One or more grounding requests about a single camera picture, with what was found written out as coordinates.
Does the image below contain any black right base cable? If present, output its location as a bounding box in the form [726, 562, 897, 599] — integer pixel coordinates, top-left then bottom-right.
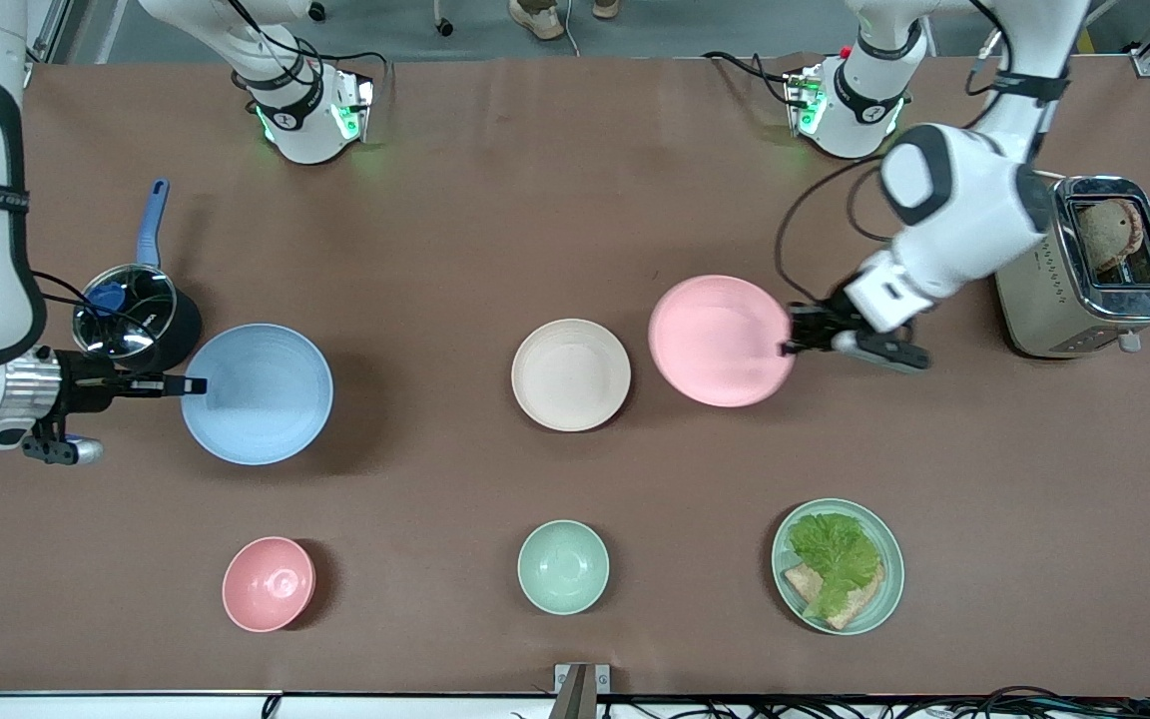
[290, 38, 388, 93]

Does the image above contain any wide blue bowl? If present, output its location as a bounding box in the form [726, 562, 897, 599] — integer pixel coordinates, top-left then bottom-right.
[181, 323, 334, 466]

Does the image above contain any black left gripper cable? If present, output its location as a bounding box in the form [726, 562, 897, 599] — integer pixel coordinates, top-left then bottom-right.
[773, 155, 900, 303]

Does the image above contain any wide pink bowl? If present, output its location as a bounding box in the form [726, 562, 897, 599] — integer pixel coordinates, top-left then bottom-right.
[648, 275, 798, 408]

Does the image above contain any black base cable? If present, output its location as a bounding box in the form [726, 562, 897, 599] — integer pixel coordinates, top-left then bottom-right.
[703, 50, 798, 103]
[290, 38, 388, 93]

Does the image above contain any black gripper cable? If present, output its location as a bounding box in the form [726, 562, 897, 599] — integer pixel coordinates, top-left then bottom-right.
[773, 155, 900, 303]
[31, 268, 152, 336]

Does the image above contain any brown bread slice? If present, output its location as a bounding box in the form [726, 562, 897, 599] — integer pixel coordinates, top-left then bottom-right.
[783, 562, 885, 631]

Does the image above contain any black left base cable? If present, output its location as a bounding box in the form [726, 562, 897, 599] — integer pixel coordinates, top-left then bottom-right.
[703, 50, 798, 103]

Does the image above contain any dark saucepan with blue handle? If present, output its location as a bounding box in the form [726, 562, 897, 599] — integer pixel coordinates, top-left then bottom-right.
[71, 178, 204, 374]

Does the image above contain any black cable bundle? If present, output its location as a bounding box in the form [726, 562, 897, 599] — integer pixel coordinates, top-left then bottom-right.
[595, 684, 1150, 719]

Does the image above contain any small deep green bowl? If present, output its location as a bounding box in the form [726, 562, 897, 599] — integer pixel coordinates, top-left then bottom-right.
[517, 519, 610, 616]

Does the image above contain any glass lid with blue knob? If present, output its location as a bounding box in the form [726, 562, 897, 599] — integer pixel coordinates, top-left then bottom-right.
[73, 264, 179, 359]

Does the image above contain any metal table bracket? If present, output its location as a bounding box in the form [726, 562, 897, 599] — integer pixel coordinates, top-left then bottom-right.
[550, 663, 612, 719]

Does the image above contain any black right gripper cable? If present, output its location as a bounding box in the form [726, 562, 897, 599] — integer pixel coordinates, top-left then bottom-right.
[31, 268, 152, 336]

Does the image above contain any small deep pink bowl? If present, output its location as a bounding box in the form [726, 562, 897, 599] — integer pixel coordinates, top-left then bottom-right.
[222, 536, 316, 633]

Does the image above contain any green plate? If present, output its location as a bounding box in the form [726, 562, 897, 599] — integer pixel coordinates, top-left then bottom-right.
[772, 498, 905, 636]

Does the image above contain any wide beige bowl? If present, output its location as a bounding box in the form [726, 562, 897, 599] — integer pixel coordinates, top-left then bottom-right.
[511, 319, 632, 432]

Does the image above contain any toasted bread slice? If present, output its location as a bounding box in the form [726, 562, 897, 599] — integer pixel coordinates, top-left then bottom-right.
[1077, 198, 1145, 273]

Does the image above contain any beige and chrome toaster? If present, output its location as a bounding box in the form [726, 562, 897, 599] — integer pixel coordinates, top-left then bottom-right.
[994, 175, 1150, 359]

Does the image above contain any green lettuce leaf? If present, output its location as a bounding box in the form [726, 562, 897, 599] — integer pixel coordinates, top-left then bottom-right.
[788, 512, 883, 620]

